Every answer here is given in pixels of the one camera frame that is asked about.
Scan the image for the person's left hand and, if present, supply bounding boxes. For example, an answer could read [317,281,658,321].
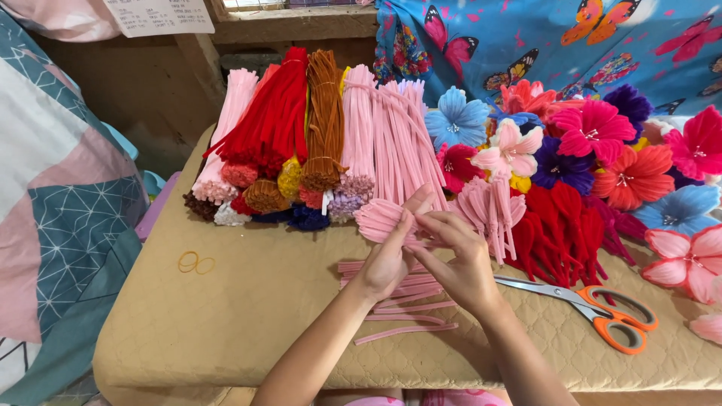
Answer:
[360,183,436,303]

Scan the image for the person's right hand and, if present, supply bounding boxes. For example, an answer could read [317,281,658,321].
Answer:
[408,211,507,323]

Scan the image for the pink pipe cleaner petal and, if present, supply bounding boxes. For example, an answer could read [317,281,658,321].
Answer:
[353,198,421,249]

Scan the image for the pile of cut pink stems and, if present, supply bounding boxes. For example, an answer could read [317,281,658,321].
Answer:
[337,259,459,346]

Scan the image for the heap of pink petals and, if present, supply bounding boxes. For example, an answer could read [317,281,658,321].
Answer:
[449,175,528,266]

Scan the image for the lilac pipe cleaner bundle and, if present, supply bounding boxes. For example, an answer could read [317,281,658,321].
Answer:
[327,192,367,223]

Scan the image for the navy blue pipe cleaner bundle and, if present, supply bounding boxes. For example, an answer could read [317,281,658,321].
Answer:
[252,204,331,232]

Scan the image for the heap of red petals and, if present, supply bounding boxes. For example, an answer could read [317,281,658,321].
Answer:
[504,182,611,289]

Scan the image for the small crimson flower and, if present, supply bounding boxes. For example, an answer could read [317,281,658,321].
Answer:
[435,143,486,195]

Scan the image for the loose pink pipe cleaner heap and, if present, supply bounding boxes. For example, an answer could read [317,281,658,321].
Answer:
[369,79,450,212]

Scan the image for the yellow pipe cleaner bundle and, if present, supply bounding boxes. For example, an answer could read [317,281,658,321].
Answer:
[277,156,303,201]

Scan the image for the pale pink white flower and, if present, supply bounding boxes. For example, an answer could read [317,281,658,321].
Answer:
[471,118,544,179]

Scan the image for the person's pink shorts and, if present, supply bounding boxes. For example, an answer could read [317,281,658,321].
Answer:
[344,388,511,406]

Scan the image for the tied pink pipe cleaner bundle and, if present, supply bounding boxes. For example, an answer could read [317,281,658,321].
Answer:
[337,64,378,197]

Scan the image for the orange-brown pipe cleaner bundle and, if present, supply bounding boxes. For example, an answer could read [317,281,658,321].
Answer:
[243,179,291,214]

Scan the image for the purple pipe cleaner flower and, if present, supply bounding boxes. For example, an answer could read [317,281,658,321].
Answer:
[531,136,596,196]

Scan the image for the blue pipe cleaner flower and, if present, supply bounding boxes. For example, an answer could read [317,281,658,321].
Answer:
[424,86,491,151]

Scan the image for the beige quilted mat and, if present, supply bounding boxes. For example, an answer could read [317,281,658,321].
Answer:
[92,123,722,406]

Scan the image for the heap of magenta petals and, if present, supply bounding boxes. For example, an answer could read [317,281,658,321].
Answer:
[584,194,649,267]

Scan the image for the white pipe cleaner bundle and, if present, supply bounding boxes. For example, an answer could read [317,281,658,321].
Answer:
[213,203,252,227]

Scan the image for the coral pipe cleaner bundle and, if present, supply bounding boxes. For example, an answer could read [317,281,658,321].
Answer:
[221,162,259,189]

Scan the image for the red pipe cleaner bundle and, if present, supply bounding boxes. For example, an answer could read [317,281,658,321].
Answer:
[203,47,310,178]

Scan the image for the coral pink flower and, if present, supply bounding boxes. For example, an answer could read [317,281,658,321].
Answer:
[500,79,558,118]

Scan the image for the magenta pipe cleaner flower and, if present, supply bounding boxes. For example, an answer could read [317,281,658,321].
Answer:
[549,100,637,168]
[663,105,722,182]

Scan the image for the dark brown pipe cleaner bundle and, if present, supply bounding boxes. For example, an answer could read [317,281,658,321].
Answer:
[183,192,221,222]

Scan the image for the orange-red pipe cleaner flower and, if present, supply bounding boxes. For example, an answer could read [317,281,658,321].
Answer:
[590,144,675,212]

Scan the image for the light pink pipe cleaner bundle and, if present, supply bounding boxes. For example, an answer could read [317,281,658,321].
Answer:
[191,68,259,205]

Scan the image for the light blue flower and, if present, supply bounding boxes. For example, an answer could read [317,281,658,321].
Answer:
[632,184,722,238]

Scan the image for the dark violet fluffy flower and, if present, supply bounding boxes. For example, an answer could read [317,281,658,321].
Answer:
[603,84,655,139]

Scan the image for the blue butterfly print cloth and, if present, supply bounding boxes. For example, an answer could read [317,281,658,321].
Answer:
[372,0,722,116]

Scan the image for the white paper sheet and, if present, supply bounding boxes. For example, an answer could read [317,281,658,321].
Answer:
[102,0,215,38]

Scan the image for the teal pink patterned blanket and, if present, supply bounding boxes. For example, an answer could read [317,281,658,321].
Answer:
[0,10,150,406]

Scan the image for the orange handled scissors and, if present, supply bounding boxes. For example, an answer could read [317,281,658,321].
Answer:
[493,274,660,355]

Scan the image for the wooden window frame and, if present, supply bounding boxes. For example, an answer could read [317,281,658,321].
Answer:
[172,0,379,108]

